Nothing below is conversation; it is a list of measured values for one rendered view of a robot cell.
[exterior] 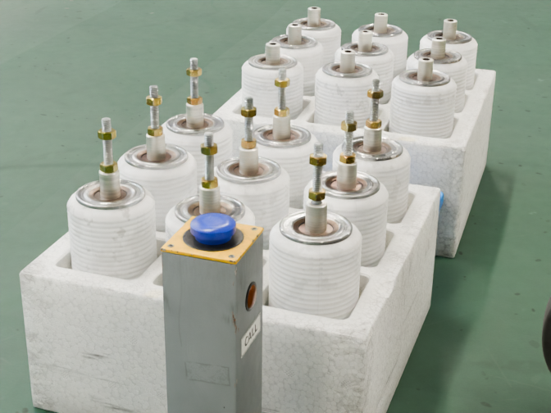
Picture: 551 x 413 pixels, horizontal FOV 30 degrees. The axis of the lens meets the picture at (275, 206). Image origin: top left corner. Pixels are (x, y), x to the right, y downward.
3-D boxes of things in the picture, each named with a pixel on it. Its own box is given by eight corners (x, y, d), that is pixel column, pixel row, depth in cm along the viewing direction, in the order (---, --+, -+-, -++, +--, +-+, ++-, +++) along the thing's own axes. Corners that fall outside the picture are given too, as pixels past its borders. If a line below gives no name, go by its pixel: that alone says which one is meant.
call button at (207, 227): (243, 236, 91) (243, 215, 90) (225, 256, 88) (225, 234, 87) (201, 229, 93) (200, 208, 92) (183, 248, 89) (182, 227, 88)
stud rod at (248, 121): (250, 156, 120) (251, 95, 117) (254, 160, 119) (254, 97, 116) (243, 158, 119) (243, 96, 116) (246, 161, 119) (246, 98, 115)
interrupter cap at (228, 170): (220, 160, 124) (220, 154, 123) (283, 162, 123) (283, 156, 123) (211, 184, 117) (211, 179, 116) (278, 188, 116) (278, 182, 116)
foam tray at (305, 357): (430, 306, 141) (441, 187, 134) (357, 484, 108) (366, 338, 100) (170, 260, 153) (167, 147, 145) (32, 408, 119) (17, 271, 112)
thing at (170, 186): (129, 270, 135) (123, 142, 128) (202, 271, 135) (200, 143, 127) (117, 307, 127) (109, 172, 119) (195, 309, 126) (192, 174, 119)
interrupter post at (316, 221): (329, 236, 105) (330, 206, 104) (305, 237, 105) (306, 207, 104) (325, 225, 108) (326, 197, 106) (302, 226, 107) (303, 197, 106)
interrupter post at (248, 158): (239, 169, 121) (239, 142, 120) (260, 170, 121) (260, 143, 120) (237, 177, 119) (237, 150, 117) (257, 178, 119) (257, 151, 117)
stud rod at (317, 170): (309, 211, 105) (311, 143, 102) (315, 208, 106) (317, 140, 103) (317, 215, 105) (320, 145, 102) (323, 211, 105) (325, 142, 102)
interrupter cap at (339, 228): (357, 247, 103) (357, 240, 103) (283, 249, 103) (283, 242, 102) (346, 214, 110) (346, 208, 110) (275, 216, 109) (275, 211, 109)
